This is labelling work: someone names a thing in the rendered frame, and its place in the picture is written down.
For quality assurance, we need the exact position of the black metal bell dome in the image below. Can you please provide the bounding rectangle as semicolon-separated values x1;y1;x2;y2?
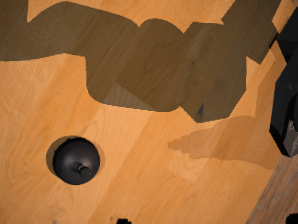
52;138;100;185

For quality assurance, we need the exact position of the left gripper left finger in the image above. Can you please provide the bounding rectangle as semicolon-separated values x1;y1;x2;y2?
116;218;132;224

